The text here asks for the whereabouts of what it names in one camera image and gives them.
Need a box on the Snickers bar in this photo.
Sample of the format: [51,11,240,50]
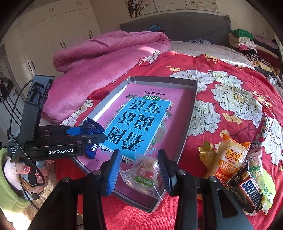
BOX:
[226,161,263,216]

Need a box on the pink quilt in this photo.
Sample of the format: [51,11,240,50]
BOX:
[42,30,170,124]

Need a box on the blue patterned pillow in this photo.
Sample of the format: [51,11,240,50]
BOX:
[145,24,164,33]

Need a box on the person's left hand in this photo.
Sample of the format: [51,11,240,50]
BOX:
[3,158,54,194]

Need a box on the red panda snack stick packet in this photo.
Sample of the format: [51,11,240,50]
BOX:
[247,114,270,157]

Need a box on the yellow snack packet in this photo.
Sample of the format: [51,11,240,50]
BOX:
[198,141,217,169]

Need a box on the flower wall painting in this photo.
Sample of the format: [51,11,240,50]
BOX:
[125,0,218,18]

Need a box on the cream wardrobe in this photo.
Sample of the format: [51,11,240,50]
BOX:
[4,0,101,90]

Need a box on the stack of folded clothes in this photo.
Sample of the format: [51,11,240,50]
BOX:
[228,29,282,79]

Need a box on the orange rice cracker packet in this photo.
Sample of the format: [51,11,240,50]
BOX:
[204,134,251,185]

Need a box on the clear green label cracker packet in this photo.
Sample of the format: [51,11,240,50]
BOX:
[246,150,276,215]

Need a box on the blue Oreo packet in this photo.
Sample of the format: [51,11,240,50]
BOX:
[81,118,105,160]

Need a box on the clear red-green candy packet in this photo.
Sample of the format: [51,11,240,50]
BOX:
[119,154,162,200]

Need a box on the red floral blanket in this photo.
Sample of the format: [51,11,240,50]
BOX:
[54,50,283,230]

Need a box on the grey headboard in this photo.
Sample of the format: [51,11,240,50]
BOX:
[120,12,231,47]

